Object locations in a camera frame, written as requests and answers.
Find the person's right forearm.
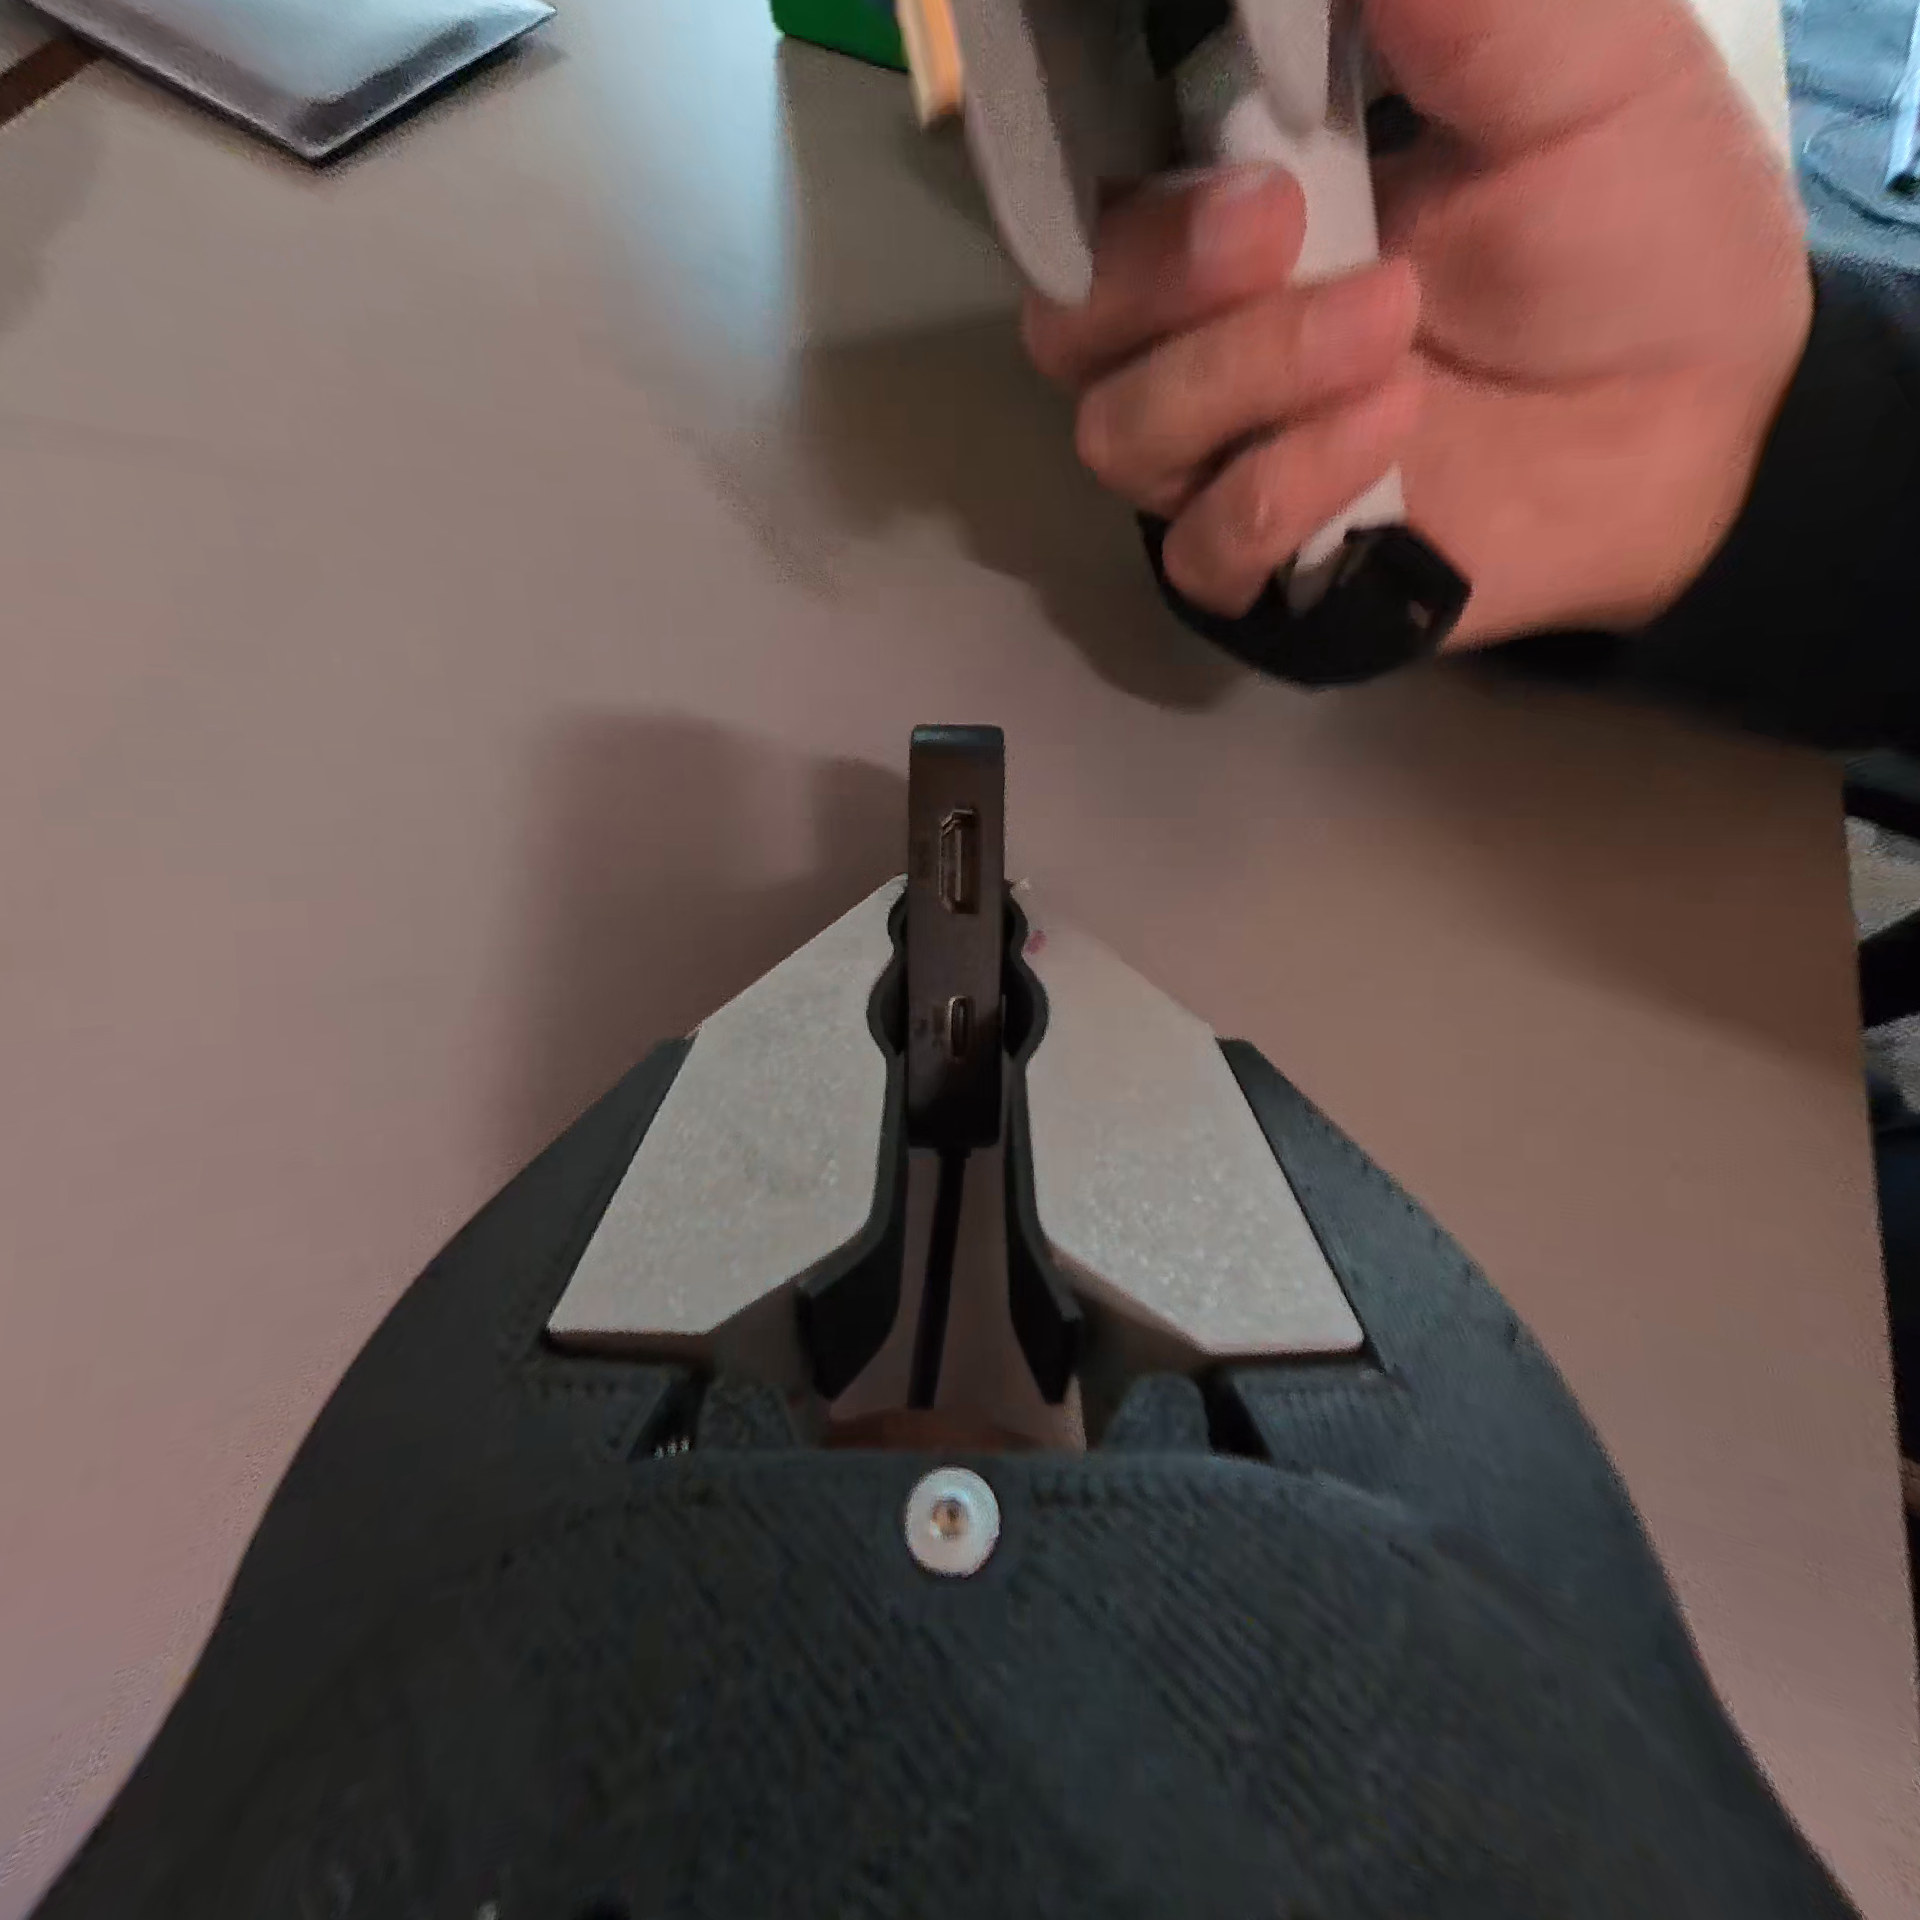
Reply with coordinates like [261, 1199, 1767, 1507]
[1477, 246, 1920, 753]

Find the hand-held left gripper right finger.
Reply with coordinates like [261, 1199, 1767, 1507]
[1001, 879, 1368, 1407]

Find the black hub with thin cable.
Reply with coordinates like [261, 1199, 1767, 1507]
[900, 724, 1012, 1414]

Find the green plastic bin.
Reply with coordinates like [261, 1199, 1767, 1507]
[768, 0, 921, 73]

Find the silver grey pouch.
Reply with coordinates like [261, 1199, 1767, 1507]
[31, 0, 561, 161]

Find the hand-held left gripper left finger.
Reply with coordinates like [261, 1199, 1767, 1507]
[545, 872, 917, 1400]

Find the person's right hand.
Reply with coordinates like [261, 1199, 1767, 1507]
[1025, 0, 1820, 648]

